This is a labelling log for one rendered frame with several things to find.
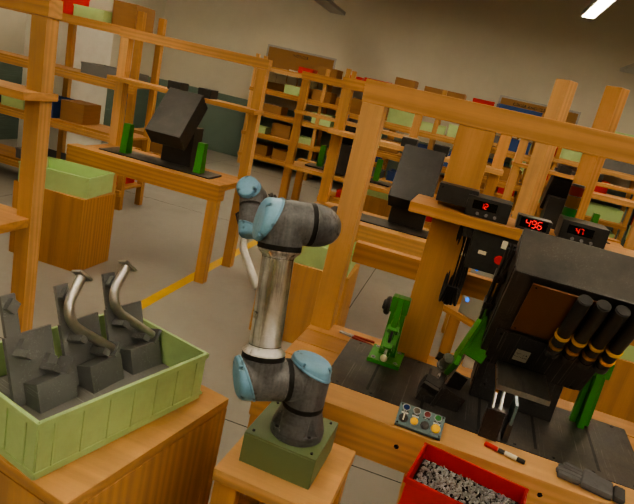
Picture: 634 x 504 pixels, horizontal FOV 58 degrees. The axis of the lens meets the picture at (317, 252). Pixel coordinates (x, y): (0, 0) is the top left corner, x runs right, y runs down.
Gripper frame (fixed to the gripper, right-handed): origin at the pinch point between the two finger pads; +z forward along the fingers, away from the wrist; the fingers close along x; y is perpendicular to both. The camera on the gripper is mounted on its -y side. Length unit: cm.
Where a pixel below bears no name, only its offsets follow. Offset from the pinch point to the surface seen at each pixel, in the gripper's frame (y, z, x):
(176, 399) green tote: -41, -20, -56
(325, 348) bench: 3, 32, -47
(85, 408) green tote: -51, -57, -56
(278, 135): -72, 829, 510
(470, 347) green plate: 55, 4, -66
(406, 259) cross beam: 46, 38, -21
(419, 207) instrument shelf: 55, 7, -11
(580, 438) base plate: 82, 27, -106
